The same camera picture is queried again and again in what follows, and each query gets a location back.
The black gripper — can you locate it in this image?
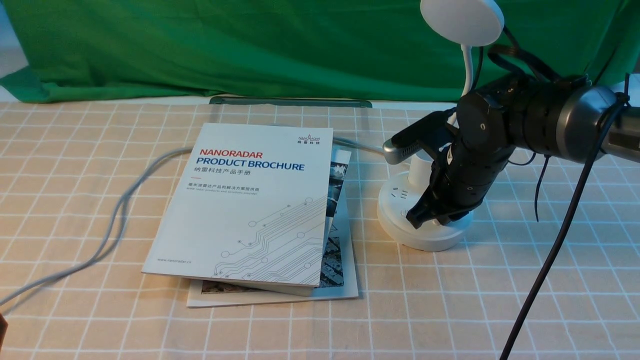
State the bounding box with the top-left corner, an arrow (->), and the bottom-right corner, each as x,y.
406,136 -> 515,230

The white desk lamp with socket base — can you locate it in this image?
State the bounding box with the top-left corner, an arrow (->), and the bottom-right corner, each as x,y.
377,0 -> 505,252

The robot arm grey and black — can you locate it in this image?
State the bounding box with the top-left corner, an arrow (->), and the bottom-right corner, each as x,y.
402,75 -> 639,229

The magazine under brochure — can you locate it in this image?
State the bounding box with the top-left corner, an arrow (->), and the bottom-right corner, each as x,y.
186,147 -> 359,309

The white Nanoradar product brochure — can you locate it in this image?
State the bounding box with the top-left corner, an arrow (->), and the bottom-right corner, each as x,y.
142,123 -> 334,296

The checkered beige tablecloth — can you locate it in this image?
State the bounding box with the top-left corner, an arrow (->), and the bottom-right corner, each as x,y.
0,102 -> 639,360

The green backdrop cloth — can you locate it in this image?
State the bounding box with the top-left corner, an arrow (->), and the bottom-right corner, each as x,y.
0,0 -> 640,104

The brown object at left edge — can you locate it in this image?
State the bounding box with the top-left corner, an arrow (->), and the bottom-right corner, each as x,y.
0,313 -> 9,349

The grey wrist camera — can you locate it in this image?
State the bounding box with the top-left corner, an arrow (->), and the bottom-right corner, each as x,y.
382,107 -> 458,166

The grey lamp power cable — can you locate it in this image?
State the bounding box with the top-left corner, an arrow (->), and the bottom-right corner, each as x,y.
0,136 -> 391,307

